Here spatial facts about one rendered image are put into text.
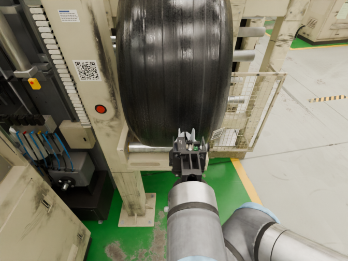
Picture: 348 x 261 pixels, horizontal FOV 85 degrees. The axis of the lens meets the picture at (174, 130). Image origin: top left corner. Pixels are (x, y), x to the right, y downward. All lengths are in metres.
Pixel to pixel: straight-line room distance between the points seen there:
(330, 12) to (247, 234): 4.94
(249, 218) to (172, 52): 0.39
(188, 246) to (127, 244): 1.32
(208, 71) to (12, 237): 0.86
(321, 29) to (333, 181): 3.58
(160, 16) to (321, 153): 2.20
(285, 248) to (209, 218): 0.14
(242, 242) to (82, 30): 0.66
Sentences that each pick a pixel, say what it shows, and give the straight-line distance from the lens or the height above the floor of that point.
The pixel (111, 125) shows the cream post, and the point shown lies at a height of 0.97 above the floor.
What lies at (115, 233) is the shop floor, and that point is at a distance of 1.65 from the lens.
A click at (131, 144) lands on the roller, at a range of 0.82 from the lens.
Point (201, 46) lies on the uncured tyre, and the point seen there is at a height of 1.35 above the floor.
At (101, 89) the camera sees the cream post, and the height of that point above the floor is 1.15.
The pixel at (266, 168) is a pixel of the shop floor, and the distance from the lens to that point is 2.04.
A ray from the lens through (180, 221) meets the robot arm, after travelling 0.32.
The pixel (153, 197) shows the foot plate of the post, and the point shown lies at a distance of 1.69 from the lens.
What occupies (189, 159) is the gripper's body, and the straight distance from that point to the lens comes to 0.38.
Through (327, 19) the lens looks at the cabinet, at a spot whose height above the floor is 0.49.
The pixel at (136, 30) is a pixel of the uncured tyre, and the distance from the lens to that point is 0.49.
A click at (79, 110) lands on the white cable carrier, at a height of 1.04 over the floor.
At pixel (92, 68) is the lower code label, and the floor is 1.23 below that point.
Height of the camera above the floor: 1.52
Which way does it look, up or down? 44 degrees down
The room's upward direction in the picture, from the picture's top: straight up
